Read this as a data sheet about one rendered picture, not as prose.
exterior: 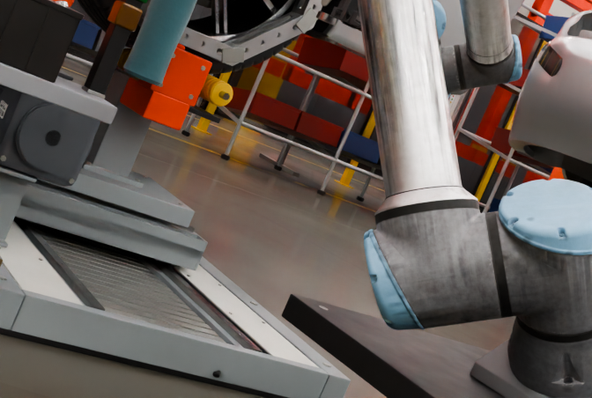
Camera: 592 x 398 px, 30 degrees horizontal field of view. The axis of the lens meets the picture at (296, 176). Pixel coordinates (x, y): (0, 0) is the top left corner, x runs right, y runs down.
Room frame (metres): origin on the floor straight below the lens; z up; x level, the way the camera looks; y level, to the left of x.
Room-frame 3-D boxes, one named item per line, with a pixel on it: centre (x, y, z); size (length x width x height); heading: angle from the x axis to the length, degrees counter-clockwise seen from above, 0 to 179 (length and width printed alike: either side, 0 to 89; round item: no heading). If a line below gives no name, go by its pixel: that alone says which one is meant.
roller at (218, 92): (2.66, 0.30, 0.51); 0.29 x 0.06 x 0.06; 33
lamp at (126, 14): (1.83, 0.36, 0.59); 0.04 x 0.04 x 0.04; 33
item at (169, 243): (2.65, 0.44, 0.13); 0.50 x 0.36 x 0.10; 123
